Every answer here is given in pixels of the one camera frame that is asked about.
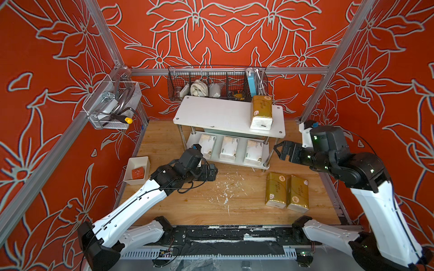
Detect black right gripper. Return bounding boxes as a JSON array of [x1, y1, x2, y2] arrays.
[[272, 139, 335, 177]]

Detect white tissue pack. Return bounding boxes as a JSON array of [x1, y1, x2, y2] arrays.
[[219, 136, 239, 161], [198, 134, 217, 159], [244, 140, 263, 166]]

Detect gold tissue pack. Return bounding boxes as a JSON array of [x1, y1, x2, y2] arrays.
[[287, 176, 309, 213], [265, 172, 289, 209], [250, 96, 273, 131]]

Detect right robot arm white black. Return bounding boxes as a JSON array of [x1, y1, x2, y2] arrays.
[[274, 125, 434, 271]]

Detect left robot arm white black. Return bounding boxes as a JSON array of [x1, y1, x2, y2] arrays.
[[77, 144, 218, 271]]

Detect white two-tier shelf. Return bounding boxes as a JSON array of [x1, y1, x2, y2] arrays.
[[173, 96, 285, 171]]

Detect orange block in tray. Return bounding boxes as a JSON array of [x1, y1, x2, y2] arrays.
[[131, 167, 145, 180]]

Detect white square tray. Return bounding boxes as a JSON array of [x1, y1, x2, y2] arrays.
[[123, 157, 150, 185]]

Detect white cloth roll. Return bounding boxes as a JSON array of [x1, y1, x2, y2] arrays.
[[190, 80, 209, 97]]

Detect blue box in basket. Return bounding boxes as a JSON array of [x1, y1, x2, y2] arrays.
[[245, 68, 257, 97]]

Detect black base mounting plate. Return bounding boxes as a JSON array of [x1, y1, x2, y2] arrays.
[[148, 225, 322, 247]]

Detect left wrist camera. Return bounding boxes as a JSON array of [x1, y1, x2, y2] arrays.
[[192, 144, 202, 151]]

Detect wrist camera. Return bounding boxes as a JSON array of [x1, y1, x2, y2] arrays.
[[298, 120, 319, 148], [192, 144, 202, 151]]

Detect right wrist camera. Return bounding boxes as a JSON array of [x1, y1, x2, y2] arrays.
[[298, 120, 319, 148]]

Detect black wire basket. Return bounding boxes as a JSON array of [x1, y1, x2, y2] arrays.
[[167, 65, 269, 102]]

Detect yellow handled tool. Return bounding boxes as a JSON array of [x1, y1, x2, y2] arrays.
[[102, 114, 133, 129]]

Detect clear plastic wall bin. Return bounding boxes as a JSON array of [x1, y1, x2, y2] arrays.
[[83, 75, 146, 130]]

